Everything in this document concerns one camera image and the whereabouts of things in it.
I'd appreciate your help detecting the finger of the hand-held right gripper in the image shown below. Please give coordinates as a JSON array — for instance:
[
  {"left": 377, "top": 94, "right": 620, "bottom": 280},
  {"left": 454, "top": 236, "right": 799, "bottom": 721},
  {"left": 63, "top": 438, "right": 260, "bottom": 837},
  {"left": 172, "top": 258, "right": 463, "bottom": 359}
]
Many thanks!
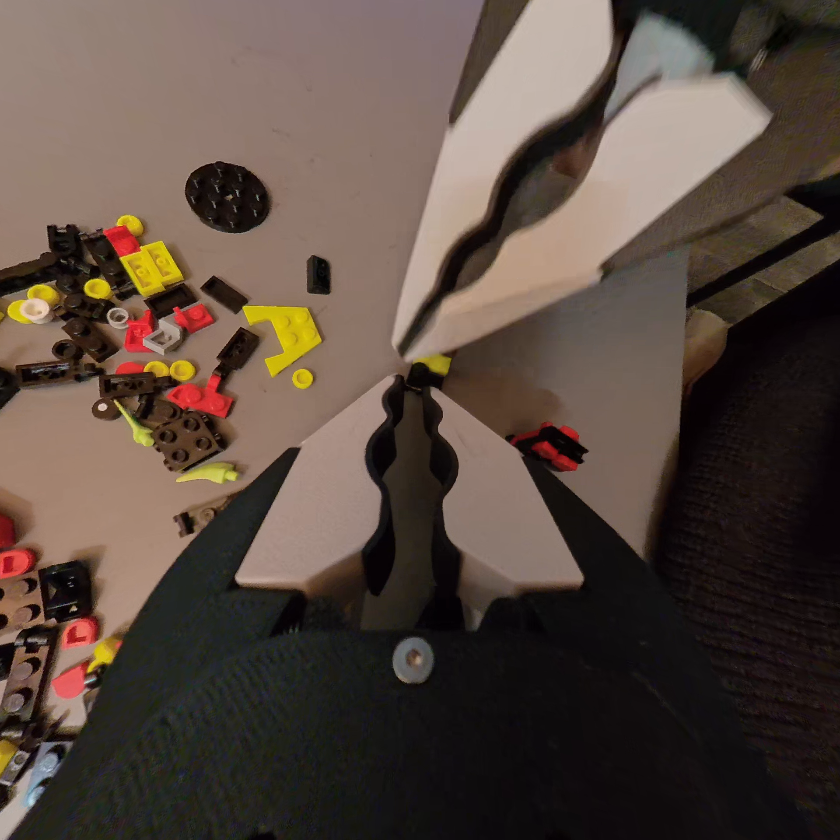
[
  {"left": 401, "top": 71, "right": 774, "bottom": 362},
  {"left": 392, "top": 0, "right": 716, "bottom": 358}
]

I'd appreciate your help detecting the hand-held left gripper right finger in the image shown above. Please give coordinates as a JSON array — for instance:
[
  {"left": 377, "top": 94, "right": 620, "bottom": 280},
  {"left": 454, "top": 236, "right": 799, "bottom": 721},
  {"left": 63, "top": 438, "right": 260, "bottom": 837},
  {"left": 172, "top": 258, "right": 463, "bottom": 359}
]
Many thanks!
[{"left": 422, "top": 385, "right": 585, "bottom": 630}]

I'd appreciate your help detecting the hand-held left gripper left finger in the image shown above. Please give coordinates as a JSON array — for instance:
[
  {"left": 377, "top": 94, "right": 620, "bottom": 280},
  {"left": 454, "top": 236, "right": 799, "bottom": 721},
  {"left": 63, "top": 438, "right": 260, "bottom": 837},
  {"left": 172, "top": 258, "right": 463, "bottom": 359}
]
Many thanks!
[{"left": 234, "top": 374, "right": 407, "bottom": 631}]

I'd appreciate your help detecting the black yellow lego assembly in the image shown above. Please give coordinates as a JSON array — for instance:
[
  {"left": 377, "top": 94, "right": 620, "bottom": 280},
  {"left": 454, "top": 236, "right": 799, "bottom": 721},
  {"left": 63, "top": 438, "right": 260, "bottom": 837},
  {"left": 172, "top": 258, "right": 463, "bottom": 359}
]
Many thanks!
[{"left": 405, "top": 353, "right": 454, "bottom": 396}]

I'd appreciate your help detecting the red black lego assembly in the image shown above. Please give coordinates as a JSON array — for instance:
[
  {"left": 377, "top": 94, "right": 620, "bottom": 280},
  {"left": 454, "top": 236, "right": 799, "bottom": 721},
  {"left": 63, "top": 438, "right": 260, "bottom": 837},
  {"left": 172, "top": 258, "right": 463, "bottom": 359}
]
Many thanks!
[{"left": 505, "top": 422, "right": 589, "bottom": 473}]

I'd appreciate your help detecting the lime green lego horn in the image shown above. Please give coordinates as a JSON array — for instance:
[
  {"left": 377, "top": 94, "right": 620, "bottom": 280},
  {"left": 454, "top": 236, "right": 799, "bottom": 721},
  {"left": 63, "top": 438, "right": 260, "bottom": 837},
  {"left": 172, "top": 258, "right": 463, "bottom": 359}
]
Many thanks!
[{"left": 176, "top": 461, "right": 240, "bottom": 485}]

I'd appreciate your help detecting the dark brown long lego plate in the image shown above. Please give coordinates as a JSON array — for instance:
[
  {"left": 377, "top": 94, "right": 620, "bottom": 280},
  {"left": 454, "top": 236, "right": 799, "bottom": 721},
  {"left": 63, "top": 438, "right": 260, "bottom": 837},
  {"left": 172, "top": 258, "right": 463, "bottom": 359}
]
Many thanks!
[{"left": 172, "top": 492, "right": 240, "bottom": 538}]

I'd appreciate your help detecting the yellow wedge lego plate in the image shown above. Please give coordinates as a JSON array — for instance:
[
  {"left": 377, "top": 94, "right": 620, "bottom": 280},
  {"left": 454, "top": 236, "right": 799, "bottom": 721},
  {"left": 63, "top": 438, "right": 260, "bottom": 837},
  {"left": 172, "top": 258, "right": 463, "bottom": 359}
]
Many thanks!
[{"left": 243, "top": 304, "right": 324, "bottom": 378}]

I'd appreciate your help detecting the black flat lego tile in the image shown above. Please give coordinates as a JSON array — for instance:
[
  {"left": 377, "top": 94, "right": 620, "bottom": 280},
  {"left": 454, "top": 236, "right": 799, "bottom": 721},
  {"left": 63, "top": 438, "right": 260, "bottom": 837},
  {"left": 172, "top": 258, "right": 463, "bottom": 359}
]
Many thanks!
[{"left": 200, "top": 275, "right": 249, "bottom": 315}]

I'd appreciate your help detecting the pile of mixed lego pieces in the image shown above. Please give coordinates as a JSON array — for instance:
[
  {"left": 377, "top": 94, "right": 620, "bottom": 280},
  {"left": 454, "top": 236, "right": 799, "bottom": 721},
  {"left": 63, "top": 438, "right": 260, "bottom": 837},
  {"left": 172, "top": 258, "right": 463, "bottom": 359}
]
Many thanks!
[
  {"left": 0, "top": 214, "right": 261, "bottom": 475},
  {"left": 0, "top": 514, "right": 124, "bottom": 811}
]

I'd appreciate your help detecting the black round lego plate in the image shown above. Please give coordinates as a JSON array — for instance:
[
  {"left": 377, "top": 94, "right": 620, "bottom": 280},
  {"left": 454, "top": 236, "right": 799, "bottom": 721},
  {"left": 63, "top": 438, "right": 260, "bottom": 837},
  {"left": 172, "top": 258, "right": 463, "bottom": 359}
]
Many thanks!
[{"left": 184, "top": 161, "right": 270, "bottom": 235}]

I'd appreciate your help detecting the black metal bar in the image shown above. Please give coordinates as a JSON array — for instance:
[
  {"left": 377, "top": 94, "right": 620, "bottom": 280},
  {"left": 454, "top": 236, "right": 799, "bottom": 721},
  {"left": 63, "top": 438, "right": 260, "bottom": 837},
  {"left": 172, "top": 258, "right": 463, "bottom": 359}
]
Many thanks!
[{"left": 686, "top": 187, "right": 840, "bottom": 309}]

